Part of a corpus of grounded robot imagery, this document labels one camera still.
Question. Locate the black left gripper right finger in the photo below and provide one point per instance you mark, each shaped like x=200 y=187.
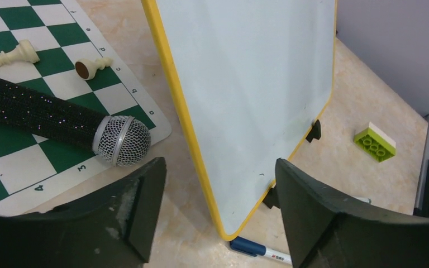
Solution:
x=325 y=227

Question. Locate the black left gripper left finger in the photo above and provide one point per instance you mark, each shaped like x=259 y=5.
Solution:
x=111 y=227

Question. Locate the yellow framed whiteboard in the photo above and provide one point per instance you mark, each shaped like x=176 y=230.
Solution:
x=248 y=79

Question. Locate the black whiteboard right foot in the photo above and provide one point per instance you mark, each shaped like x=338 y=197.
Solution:
x=315 y=132

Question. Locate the green capped marker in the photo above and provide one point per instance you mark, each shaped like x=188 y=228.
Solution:
x=366 y=200

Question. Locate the black glitter microphone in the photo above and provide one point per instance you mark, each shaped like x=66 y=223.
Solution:
x=120 y=140

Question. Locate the blue capped marker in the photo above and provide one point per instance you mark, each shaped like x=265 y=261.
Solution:
x=254 y=249

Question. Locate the green white lego brick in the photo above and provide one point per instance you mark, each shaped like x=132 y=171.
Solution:
x=375 y=142

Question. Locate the green white chess mat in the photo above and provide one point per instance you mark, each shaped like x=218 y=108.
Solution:
x=54 y=48

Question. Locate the cream chess pawn piece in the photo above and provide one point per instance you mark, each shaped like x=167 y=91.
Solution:
x=87 y=69

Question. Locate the cream chess queen piece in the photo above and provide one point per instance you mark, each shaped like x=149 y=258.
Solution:
x=24 y=51

